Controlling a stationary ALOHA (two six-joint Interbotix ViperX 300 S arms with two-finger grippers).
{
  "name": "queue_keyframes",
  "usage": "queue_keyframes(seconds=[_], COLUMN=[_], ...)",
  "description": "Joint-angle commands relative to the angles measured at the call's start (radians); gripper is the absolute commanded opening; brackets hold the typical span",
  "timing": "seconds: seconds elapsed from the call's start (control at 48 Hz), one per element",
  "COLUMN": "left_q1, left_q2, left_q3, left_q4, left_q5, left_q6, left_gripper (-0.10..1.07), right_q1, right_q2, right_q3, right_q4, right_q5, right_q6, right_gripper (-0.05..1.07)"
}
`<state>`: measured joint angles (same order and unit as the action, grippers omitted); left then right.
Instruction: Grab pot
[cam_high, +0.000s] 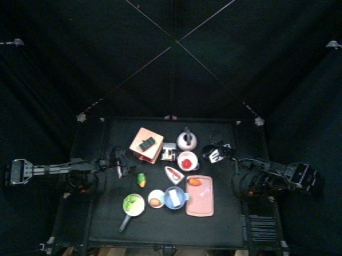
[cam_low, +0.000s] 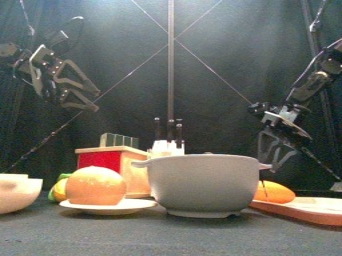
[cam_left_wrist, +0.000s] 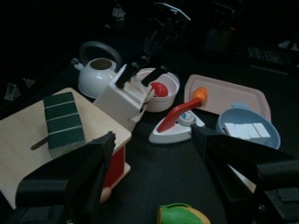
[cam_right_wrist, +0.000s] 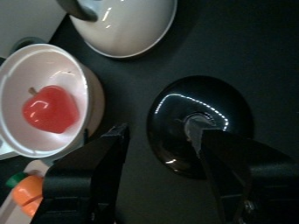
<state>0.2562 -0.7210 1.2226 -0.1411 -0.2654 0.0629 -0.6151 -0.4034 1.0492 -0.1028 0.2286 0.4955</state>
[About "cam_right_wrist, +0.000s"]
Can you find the red toy apple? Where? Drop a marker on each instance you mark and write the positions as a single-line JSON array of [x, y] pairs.
[[51, 109]]

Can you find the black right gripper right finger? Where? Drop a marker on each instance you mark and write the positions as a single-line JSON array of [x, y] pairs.
[[249, 175]]

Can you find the white toy pot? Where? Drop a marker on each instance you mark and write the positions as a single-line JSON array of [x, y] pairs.
[[43, 73]]

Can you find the orange toy carrot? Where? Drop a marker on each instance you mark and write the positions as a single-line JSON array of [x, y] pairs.
[[27, 192]]

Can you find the white toy cutting board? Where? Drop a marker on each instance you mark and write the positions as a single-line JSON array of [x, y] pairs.
[[15, 201]]

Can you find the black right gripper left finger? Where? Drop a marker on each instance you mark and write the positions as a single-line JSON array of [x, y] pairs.
[[91, 175]]

